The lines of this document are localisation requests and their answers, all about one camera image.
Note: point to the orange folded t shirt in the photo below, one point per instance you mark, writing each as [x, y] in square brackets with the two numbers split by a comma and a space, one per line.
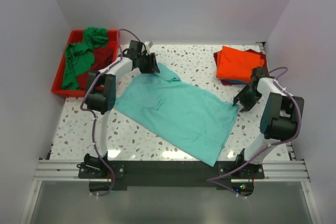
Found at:
[239, 64]

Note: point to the teal t shirt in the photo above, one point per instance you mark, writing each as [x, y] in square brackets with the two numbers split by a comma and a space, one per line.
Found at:
[192, 119]

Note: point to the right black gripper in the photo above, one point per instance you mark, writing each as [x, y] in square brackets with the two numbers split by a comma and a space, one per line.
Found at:
[247, 105]

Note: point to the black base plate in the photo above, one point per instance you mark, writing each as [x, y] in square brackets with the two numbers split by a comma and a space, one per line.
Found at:
[120, 175]

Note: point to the aluminium rail frame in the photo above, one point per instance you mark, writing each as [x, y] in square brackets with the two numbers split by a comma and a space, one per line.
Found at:
[129, 141]

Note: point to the green t shirt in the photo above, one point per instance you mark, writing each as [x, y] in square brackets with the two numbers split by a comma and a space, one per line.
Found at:
[79, 56]

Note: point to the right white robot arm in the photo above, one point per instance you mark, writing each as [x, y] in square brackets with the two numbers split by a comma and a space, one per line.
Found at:
[281, 119]

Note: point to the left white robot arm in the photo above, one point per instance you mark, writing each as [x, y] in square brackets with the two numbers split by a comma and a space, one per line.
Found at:
[101, 89]

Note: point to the dark red t shirt in bin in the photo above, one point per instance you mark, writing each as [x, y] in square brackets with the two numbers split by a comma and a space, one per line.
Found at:
[103, 56]

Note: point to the red plastic bin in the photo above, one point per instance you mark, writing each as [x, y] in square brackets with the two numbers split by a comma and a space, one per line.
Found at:
[77, 36]

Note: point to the blue folded t shirt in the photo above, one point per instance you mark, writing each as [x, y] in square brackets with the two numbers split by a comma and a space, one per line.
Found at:
[233, 81]

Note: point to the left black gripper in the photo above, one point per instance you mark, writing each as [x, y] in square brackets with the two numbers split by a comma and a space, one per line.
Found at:
[152, 67]

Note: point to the dark red folded t shirt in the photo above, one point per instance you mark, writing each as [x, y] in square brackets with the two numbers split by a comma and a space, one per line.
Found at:
[262, 58]

